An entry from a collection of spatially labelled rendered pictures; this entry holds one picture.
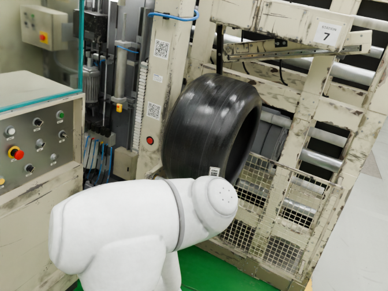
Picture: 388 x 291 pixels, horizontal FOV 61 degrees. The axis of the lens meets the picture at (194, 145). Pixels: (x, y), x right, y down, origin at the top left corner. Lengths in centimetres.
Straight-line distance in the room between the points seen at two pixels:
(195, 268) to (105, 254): 199
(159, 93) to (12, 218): 82
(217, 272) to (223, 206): 196
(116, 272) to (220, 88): 98
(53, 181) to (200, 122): 74
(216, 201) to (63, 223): 24
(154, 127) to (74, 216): 113
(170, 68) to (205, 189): 99
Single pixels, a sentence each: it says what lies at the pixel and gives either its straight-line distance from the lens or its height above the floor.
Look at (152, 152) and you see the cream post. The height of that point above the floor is 100.
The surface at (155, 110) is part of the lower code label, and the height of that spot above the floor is 122.
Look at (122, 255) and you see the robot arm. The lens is 52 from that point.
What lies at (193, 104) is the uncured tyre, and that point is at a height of 136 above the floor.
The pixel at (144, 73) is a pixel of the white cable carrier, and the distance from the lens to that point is 158.
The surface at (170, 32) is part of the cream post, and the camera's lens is 146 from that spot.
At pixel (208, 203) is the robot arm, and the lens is 55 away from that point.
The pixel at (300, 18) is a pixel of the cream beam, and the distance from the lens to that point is 154.
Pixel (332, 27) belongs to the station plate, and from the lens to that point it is 152.
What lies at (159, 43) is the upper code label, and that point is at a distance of 150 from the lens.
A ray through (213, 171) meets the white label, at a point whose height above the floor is 115.
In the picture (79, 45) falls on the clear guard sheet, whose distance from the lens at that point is 152.
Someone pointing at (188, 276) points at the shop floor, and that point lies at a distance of 243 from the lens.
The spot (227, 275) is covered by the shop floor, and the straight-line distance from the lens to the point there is 251.
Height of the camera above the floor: 180
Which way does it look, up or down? 26 degrees down
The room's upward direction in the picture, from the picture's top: 11 degrees clockwise
